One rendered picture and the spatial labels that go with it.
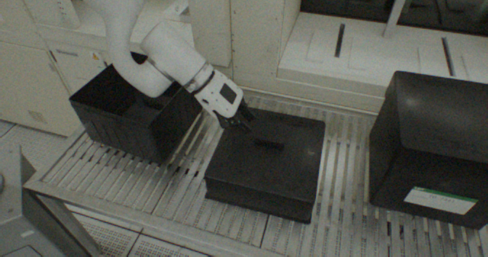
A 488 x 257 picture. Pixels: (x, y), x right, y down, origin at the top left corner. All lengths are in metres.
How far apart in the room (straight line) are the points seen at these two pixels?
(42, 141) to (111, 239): 0.91
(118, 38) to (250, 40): 0.53
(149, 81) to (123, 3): 0.17
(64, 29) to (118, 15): 0.89
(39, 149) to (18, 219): 1.31
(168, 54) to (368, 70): 0.72
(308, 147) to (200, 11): 0.54
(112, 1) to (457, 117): 0.77
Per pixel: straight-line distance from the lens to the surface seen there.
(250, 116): 0.82
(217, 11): 1.02
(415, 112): 0.83
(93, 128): 1.05
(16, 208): 1.06
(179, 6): 1.48
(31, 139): 2.44
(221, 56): 1.10
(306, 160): 0.84
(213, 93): 0.73
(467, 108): 0.91
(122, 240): 1.76
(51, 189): 1.05
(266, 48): 1.09
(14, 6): 1.66
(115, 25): 0.67
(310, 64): 1.15
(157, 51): 0.72
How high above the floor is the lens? 1.52
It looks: 46 degrees down
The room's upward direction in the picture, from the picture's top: straight up
